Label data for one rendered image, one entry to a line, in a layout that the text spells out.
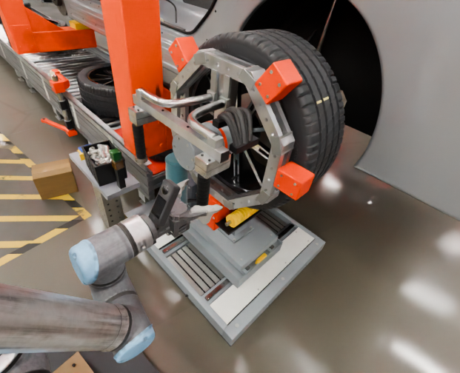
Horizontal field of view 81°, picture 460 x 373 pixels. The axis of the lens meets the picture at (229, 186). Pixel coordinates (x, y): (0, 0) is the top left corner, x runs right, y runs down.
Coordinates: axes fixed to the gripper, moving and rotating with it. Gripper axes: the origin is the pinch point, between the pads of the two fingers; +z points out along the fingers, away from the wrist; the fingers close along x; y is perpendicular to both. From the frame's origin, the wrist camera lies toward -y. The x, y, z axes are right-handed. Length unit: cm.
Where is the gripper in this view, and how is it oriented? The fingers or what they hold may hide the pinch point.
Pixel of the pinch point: (206, 190)
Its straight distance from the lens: 78.6
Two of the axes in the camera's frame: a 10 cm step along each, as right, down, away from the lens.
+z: 7.0, -4.0, 5.9
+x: 7.0, 5.2, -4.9
